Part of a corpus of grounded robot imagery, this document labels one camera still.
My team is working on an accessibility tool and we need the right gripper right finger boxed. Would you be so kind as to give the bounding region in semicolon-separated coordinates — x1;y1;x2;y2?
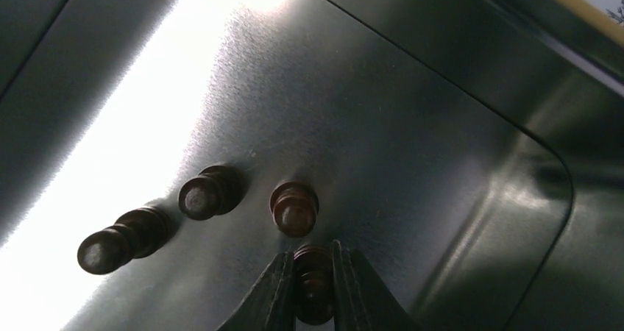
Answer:
330;240;422;330

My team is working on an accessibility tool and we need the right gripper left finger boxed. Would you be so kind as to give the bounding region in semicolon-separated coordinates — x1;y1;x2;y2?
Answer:
218;252;296;330

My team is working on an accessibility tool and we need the brown chess piece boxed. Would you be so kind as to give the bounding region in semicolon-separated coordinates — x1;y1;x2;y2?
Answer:
77;206;173;275
294;245;335;326
178;165;244;221
269;181;319;238

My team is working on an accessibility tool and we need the gold tin tray with pieces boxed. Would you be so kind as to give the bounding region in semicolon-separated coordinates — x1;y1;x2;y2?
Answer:
1;0;623;330

